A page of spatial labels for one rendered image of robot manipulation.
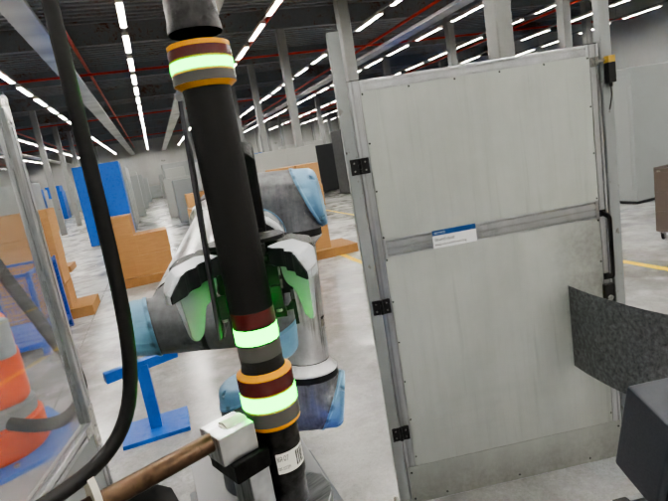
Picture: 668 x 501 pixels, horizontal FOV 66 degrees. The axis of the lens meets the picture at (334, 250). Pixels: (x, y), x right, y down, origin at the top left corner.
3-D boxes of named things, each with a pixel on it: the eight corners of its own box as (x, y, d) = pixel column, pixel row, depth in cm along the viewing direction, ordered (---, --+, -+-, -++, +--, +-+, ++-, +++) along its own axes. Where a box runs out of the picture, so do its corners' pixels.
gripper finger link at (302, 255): (355, 326, 37) (302, 303, 45) (342, 247, 36) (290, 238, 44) (317, 339, 36) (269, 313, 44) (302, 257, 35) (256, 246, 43)
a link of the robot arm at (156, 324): (194, 172, 104) (103, 309, 61) (248, 166, 104) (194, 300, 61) (207, 223, 110) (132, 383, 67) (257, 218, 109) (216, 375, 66)
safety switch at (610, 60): (598, 112, 221) (594, 56, 217) (592, 113, 225) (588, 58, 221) (617, 108, 222) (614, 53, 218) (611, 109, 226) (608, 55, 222)
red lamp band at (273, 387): (258, 404, 37) (255, 389, 37) (229, 390, 40) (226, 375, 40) (305, 380, 40) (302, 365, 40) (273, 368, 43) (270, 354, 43)
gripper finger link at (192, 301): (188, 366, 35) (244, 318, 44) (168, 282, 34) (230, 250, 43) (148, 368, 36) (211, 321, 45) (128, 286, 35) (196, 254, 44)
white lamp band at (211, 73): (191, 79, 33) (189, 67, 33) (163, 92, 36) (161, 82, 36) (249, 77, 36) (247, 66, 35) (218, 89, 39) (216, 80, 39)
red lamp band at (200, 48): (186, 53, 33) (183, 41, 32) (158, 69, 36) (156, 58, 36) (244, 53, 35) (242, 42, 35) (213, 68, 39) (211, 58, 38)
